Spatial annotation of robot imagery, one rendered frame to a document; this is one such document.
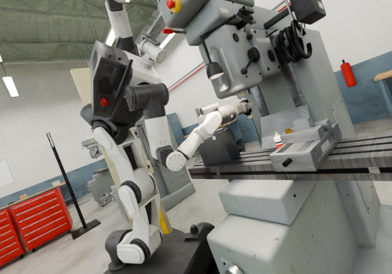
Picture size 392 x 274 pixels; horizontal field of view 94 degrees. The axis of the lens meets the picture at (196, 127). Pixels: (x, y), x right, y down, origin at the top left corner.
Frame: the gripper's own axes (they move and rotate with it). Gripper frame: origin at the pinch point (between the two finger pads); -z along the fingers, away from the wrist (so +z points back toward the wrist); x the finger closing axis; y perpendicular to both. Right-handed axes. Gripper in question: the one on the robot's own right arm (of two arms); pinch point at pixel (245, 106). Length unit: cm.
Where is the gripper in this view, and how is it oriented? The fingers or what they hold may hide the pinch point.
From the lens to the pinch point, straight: 100.7
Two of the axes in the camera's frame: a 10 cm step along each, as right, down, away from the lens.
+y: 3.5, 9.4, 0.2
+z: -8.5, 3.3, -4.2
